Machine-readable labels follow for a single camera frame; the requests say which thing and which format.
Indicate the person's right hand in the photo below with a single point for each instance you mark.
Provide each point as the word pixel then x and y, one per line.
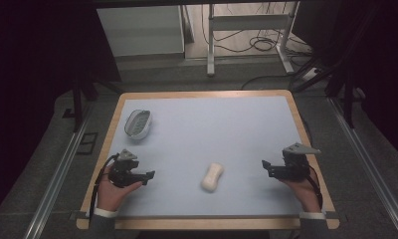
pixel 303 194

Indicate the person's left hand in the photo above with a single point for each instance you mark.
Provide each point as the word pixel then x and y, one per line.
pixel 110 195

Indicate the aluminium rail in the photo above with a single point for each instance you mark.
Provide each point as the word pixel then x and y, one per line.
pixel 54 179
pixel 369 166

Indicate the light blue table mat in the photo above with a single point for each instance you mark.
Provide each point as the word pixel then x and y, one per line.
pixel 207 139

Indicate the white power strip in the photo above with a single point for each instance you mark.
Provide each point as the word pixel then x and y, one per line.
pixel 310 74

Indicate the white cabinet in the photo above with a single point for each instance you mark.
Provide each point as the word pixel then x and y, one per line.
pixel 140 30

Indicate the white metal stand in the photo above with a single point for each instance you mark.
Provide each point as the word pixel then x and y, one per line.
pixel 250 21

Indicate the white oval soap dish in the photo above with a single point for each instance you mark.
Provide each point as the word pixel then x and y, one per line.
pixel 139 123

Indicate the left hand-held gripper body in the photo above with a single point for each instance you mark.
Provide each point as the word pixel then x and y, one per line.
pixel 122 172

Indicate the black tripod stand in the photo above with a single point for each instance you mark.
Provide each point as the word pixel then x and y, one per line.
pixel 84 89
pixel 333 73

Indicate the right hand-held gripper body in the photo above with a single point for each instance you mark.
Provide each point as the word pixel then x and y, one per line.
pixel 296 164

